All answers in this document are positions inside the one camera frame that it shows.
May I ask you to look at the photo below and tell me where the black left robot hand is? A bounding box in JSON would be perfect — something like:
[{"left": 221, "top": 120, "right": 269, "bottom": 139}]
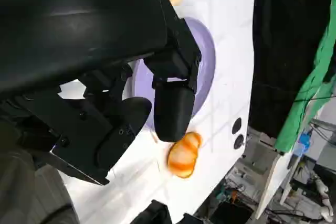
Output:
[{"left": 0, "top": 0, "right": 202, "bottom": 186}]

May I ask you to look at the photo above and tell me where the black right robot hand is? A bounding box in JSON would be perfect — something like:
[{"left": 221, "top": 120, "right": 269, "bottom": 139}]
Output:
[{"left": 131, "top": 199, "right": 200, "bottom": 224}]

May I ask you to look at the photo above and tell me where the orange toy bread roll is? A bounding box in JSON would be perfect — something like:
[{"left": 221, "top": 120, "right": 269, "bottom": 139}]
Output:
[{"left": 167, "top": 131, "right": 203, "bottom": 179}]

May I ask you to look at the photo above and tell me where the black bin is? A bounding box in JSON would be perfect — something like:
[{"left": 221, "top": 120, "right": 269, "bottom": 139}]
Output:
[{"left": 209, "top": 201, "right": 254, "bottom": 224}]

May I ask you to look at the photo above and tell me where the white leaning board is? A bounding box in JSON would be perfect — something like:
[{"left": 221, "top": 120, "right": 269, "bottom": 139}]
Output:
[{"left": 254, "top": 153, "right": 284, "bottom": 219}]

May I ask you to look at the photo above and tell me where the lilac plate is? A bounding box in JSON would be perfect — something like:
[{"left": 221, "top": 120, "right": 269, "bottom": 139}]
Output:
[{"left": 123, "top": 17, "right": 216, "bottom": 132}]

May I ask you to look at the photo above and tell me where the blue plastic item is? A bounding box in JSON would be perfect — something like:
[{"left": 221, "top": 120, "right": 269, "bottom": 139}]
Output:
[{"left": 298, "top": 132, "right": 313, "bottom": 156}]

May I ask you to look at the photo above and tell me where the green cloth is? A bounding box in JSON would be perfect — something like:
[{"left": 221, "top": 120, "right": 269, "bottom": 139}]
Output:
[{"left": 274, "top": 16, "right": 336, "bottom": 153}]

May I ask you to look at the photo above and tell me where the black curtain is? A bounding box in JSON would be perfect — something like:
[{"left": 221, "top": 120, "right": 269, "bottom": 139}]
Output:
[{"left": 248, "top": 0, "right": 336, "bottom": 140}]

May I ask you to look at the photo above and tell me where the beige machine frame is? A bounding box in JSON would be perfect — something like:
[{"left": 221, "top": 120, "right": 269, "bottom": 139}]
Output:
[{"left": 245, "top": 125, "right": 279, "bottom": 175}]

